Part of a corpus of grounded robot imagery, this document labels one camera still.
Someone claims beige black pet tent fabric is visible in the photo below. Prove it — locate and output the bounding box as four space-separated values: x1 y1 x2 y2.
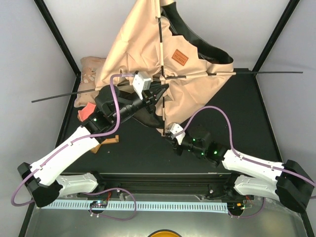
95 0 234 132

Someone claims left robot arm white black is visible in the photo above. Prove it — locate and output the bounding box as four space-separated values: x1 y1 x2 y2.
17 84 169 207

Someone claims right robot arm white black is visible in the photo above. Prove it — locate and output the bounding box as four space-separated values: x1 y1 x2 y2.
167 123 314 213

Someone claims wooden bowl stand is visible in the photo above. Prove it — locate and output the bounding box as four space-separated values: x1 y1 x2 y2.
90 135 119 154

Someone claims beige patterned pillow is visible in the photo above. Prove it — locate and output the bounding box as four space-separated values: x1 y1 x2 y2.
74 56 106 108

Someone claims pink cat-ear bowl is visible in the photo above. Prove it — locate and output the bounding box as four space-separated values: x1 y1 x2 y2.
78 102 96 122

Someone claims right small circuit board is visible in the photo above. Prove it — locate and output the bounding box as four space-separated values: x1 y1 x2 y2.
230 202 246 210

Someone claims small circuit board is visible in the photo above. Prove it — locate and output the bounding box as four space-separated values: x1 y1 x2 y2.
90 200 108 208
230 202 246 210

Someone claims yellow round object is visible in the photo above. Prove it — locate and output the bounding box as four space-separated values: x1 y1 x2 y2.
148 229 181 237

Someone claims left small circuit board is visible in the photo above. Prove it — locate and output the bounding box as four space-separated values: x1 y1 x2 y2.
90 200 108 208

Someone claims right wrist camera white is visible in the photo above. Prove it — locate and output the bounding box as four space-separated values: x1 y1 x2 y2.
168 123 186 145

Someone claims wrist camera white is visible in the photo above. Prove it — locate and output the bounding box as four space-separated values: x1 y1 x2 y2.
132 72 152 100
168 123 186 145

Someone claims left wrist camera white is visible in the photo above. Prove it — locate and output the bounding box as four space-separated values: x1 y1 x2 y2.
132 72 152 100

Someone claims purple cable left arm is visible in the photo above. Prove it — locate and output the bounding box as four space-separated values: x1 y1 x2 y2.
11 73 139 206

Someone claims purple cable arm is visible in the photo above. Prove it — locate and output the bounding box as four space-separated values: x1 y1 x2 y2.
181 106 316 186
11 73 139 206

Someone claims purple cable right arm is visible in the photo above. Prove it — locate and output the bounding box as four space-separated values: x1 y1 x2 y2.
181 106 316 186

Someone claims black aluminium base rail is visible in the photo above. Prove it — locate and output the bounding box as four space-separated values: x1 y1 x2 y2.
76 172 247 198

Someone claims white slotted cable duct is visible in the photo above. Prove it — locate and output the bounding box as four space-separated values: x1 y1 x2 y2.
44 199 228 214

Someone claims left black frame post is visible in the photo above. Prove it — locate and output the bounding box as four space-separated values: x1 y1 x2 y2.
33 0 82 77

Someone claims black frame post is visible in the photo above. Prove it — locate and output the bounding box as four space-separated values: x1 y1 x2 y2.
252 0 300 72
33 0 82 77

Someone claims right black frame post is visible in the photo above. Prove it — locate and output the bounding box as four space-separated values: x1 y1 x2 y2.
252 0 300 72

